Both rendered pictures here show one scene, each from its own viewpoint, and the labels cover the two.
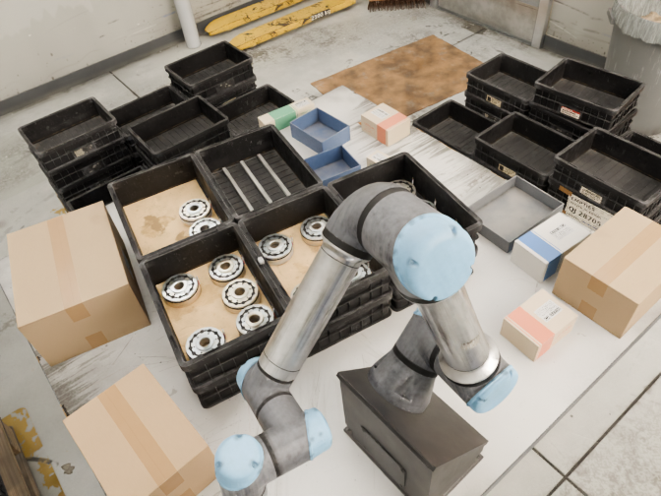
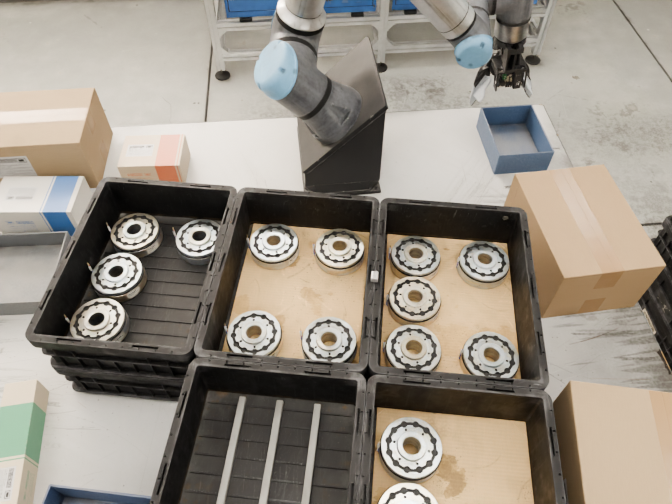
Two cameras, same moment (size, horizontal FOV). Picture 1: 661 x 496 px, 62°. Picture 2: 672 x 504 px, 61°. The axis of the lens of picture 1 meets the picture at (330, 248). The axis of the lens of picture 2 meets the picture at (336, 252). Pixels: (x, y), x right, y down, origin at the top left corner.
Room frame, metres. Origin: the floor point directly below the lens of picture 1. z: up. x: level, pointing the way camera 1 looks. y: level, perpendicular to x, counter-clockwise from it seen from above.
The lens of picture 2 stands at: (1.57, 0.42, 1.80)
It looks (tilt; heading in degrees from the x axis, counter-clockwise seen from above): 53 degrees down; 209
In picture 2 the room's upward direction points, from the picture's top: straight up
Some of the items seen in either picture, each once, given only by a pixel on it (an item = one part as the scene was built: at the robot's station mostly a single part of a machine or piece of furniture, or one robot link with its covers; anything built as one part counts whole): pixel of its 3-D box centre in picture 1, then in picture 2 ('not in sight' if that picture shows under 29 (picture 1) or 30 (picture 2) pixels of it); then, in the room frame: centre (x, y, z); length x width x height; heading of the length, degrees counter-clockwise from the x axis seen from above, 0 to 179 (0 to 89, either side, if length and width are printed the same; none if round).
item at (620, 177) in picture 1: (603, 204); not in sight; (1.62, -1.17, 0.37); 0.40 x 0.30 x 0.45; 34
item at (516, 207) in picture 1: (511, 212); (2, 273); (1.29, -0.62, 0.73); 0.27 x 0.20 x 0.05; 122
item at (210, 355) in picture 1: (211, 289); (454, 285); (0.94, 0.33, 0.92); 0.40 x 0.30 x 0.02; 24
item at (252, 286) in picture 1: (240, 292); (414, 298); (0.97, 0.26, 0.86); 0.10 x 0.10 x 0.01
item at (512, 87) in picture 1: (509, 103); not in sight; (2.51, -1.05, 0.31); 0.40 x 0.30 x 0.34; 34
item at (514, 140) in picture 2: not in sight; (513, 138); (0.27, 0.26, 0.74); 0.20 x 0.15 x 0.07; 35
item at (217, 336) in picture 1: (205, 343); (484, 260); (0.81, 0.35, 0.86); 0.10 x 0.10 x 0.01
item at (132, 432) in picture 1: (144, 447); (573, 239); (0.59, 0.50, 0.78); 0.30 x 0.22 x 0.16; 38
